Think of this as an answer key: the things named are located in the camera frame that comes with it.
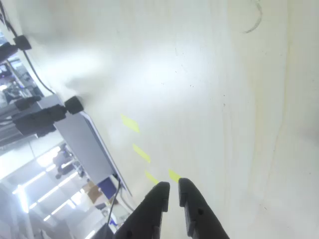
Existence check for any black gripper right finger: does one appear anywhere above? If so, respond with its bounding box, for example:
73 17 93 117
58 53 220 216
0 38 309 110
177 177 230 239

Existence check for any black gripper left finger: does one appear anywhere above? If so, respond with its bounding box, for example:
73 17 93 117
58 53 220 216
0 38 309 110
114 181 171 239

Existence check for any yellow tape strip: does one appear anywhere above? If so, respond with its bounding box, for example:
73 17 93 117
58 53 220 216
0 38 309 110
168 169 182 184
132 143 151 164
120 114 141 134
145 169 160 185

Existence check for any grey flat panel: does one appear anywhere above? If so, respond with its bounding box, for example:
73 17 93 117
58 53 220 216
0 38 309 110
37 93 133 198

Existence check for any black clamp knob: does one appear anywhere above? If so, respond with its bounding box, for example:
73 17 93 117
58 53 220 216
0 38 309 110
12 35 32 51
64 96 84 116

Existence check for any black cable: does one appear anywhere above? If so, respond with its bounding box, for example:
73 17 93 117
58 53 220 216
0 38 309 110
0 2 57 95
106 173 122 226

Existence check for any black clamp bracket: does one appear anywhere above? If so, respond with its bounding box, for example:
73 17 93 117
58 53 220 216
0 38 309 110
11 95 68 138

